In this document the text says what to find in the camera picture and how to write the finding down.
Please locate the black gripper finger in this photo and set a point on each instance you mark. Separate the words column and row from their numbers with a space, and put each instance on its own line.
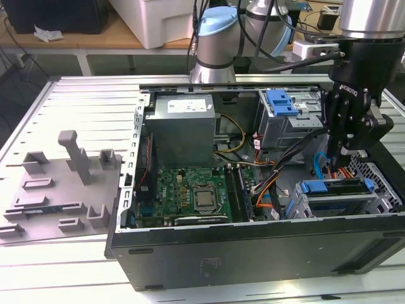
column 337, row 126
column 370, row 133

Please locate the hard disk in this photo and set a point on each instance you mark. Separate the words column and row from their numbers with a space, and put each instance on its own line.
column 341, row 187

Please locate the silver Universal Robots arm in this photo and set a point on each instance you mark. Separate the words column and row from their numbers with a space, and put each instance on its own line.
column 215, row 41

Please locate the silver disk bay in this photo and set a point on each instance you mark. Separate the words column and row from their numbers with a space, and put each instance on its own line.
column 381, row 202

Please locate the silver drive cage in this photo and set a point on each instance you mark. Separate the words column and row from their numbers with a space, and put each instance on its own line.
column 284, row 130

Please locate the small black box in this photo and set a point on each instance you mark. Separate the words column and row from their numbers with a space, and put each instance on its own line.
column 327, row 20

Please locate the blue cage latch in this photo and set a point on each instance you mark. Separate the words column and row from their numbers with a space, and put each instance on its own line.
column 280, row 103

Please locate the wooden desk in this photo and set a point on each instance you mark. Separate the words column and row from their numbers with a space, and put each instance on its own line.
column 95, row 41
column 311, row 19

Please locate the silver CPU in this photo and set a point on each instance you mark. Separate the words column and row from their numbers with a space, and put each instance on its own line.
column 206, row 199

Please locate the black open PC case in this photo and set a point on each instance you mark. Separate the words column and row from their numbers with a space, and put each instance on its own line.
column 253, row 253

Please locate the grey power supply unit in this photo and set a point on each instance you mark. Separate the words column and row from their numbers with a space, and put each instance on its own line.
column 180, row 133

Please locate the CPU socket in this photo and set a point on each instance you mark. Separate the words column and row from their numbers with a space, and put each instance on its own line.
column 193, row 209

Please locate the green motherboard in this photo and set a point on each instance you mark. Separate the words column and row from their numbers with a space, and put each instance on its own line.
column 177, row 188

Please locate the blue VGA port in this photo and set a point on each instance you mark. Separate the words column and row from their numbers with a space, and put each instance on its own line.
column 148, row 212

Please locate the white plastic box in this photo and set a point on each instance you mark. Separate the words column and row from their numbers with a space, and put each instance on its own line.
column 148, row 22

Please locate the grey parts rack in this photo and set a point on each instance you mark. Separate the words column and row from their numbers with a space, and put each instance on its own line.
column 63, row 196

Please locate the large black equipment case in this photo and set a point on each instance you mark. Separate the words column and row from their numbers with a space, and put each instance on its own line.
column 57, row 16

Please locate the crumpled white paper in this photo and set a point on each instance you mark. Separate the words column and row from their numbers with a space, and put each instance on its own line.
column 47, row 34

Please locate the green RAM stick with label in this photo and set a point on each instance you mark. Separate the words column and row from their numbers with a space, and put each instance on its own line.
column 44, row 211

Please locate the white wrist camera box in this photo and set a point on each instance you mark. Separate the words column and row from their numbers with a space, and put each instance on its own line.
column 307, row 49

